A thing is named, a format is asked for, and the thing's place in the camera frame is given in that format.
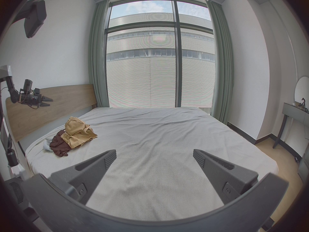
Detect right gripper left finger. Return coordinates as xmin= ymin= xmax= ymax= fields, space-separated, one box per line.
xmin=49 ymin=150 xmax=117 ymax=205

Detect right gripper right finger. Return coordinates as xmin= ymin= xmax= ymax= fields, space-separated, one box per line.
xmin=193 ymin=150 xmax=259 ymax=205

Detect mustard yellow shorts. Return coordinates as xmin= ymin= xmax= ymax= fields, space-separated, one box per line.
xmin=60 ymin=116 xmax=98 ymax=149

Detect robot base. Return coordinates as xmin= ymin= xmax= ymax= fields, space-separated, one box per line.
xmin=4 ymin=164 xmax=32 ymax=223

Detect bed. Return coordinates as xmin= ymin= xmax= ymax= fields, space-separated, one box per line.
xmin=5 ymin=84 xmax=278 ymax=220

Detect brown garment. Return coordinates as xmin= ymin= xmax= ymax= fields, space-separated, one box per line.
xmin=49 ymin=130 xmax=72 ymax=157

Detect pale grey garment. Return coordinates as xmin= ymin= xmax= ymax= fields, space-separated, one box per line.
xmin=43 ymin=139 xmax=55 ymax=152

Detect grey-green curtain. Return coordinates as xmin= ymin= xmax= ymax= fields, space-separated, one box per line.
xmin=206 ymin=0 xmax=234 ymax=126
xmin=89 ymin=0 xmax=110 ymax=108

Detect grey dressing table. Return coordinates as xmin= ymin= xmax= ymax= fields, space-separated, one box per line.
xmin=273 ymin=102 xmax=309 ymax=159

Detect window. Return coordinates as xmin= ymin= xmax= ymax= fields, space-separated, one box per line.
xmin=106 ymin=0 xmax=215 ymax=109

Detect round wall mirror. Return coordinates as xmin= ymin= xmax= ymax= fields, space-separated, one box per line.
xmin=295 ymin=76 xmax=309 ymax=103

